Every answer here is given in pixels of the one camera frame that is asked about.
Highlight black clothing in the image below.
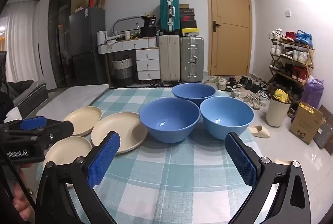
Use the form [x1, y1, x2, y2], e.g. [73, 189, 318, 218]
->
[6, 80, 35, 94]

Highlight scattered pile of sneakers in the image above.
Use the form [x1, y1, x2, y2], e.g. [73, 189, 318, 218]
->
[204, 75, 271, 110]

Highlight yellow bag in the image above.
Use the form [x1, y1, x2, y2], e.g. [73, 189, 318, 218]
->
[272, 89, 291, 104]

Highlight printed cardboard box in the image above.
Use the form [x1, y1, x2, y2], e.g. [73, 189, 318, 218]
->
[289, 101, 326, 146]

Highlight beige slipper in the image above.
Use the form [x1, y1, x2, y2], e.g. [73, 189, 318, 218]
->
[248, 125, 270, 138]

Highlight dark grey fridge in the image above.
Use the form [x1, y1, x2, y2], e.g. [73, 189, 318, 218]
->
[69, 7, 107, 85]

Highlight cream trash bin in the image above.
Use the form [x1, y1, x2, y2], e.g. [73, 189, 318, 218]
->
[266, 95, 291, 128]

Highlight cream plate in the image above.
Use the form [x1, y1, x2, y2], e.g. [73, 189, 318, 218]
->
[63, 106, 102, 136]
[91, 112, 148, 154]
[43, 135, 93, 188]

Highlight dark mattress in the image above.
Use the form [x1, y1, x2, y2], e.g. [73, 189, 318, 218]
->
[8, 79, 48, 116]

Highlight person's left hand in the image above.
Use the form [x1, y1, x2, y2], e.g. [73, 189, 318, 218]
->
[12, 184, 35, 223]

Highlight grey white laundry basket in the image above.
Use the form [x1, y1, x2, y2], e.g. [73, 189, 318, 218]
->
[112, 55, 134, 86]

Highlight beige suitcase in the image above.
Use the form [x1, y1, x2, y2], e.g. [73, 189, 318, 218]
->
[158, 34, 180, 84]

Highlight rows of assorted shoes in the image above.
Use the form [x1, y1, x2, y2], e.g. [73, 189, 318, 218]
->
[269, 28, 314, 95]

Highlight wooden door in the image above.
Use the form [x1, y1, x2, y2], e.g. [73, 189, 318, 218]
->
[205, 0, 251, 76]

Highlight white wardrobe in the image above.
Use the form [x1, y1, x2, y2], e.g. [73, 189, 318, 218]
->
[34, 0, 58, 89]

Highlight wooden shoe rack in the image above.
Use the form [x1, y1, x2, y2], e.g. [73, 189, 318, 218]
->
[269, 39, 314, 112]

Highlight teal white checked tablecloth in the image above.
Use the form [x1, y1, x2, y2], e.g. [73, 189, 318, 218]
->
[36, 87, 280, 224]

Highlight white sheer curtain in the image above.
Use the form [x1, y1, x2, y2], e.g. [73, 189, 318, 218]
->
[0, 1, 42, 86]

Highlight white drawer unit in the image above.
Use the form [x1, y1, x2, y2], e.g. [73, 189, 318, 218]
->
[135, 48, 161, 81]

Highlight black white patterned rug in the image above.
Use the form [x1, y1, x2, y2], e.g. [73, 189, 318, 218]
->
[109, 82, 183, 89]

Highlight blue bowl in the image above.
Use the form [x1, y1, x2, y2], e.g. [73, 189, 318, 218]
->
[200, 96, 255, 140]
[139, 98, 201, 144]
[172, 83, 216, 108]

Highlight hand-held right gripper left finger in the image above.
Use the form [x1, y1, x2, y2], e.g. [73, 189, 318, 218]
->
[35, 131, 123, 224]

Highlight silver suitcase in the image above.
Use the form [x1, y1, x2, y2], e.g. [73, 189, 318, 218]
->
[180, 36, 205, 84]

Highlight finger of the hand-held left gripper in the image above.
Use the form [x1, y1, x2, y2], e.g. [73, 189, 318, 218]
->
[10, 120, 75, 149]
[0, 116, 47, 136]

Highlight purple plastic bag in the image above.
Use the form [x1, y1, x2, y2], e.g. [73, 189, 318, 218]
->
[303, 78, 324, 110]

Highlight white dressing table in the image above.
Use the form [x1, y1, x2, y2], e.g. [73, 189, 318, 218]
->
[97, 37, 160, 85]

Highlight white kettle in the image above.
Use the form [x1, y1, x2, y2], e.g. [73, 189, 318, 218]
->
[97, 31, 108, 45]

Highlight black bag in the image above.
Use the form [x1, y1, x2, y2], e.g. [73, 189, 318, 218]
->
[140, 15, 158, 37]

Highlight white marble coffee table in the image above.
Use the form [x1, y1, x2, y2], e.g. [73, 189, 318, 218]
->
[37, 84, 110, 123]

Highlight teal suitcase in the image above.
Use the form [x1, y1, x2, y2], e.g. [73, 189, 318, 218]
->
[160, 0, 180, 33]

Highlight dark glass cabinet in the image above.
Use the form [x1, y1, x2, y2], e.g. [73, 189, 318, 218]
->
[48, 0, 78, 88]

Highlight oval mirror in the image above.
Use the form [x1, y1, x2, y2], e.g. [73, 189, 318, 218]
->
[112, 16, 145, 37]

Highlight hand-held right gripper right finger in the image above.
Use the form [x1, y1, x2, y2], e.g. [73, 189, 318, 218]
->
[225, 131, 311, 224]

